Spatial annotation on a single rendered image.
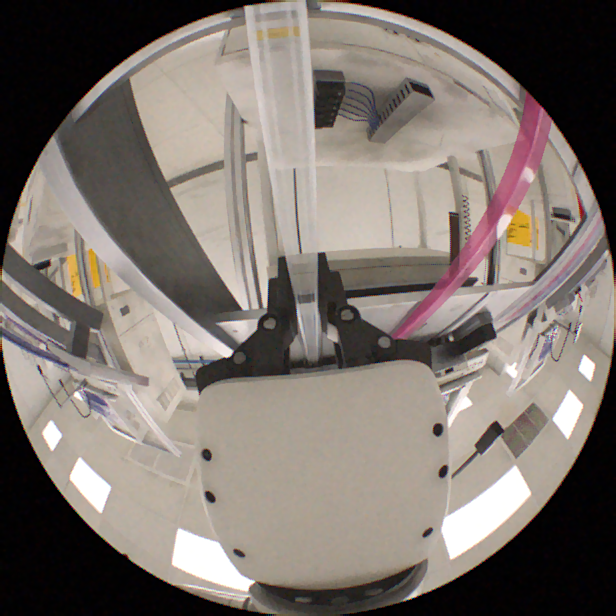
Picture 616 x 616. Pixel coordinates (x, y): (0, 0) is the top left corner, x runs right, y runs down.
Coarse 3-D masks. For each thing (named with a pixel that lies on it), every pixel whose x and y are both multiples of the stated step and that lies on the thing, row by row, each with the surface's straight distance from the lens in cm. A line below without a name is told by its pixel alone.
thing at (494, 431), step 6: (492, 426) 26; (498, 426) 26; (486, 432) 27; (492, 432) 26; (498, 432) 26; (480, 438) 28; (486, 438) 27; (492, 438) 26; (498, 438) 27; (480, 444) 28; (486, 444) 27; (492, 444) 27; (480, 450) 29; (486, 450) 28
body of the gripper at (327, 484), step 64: (256, 384) 7; (320, 384) 7; (384, 384) 7; (256, 448) 7; (320, 448) 7; (384, 448) 7; (448, 448) 8; (256, 512) 8; (320, 512) 7; (384, 512) 7; (256, 576) 10; (320, 576) 9; (384, 576) 10
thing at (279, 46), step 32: (256, 32) 6; (288, 32) 6; (256, 64) 6; (288, 64) 6; (256, 96) 6; (288, 96) 6; (288, 128) 6; (288, 160) 6; (288, 192) 7; (288, 224) 7; (288, 256) 8
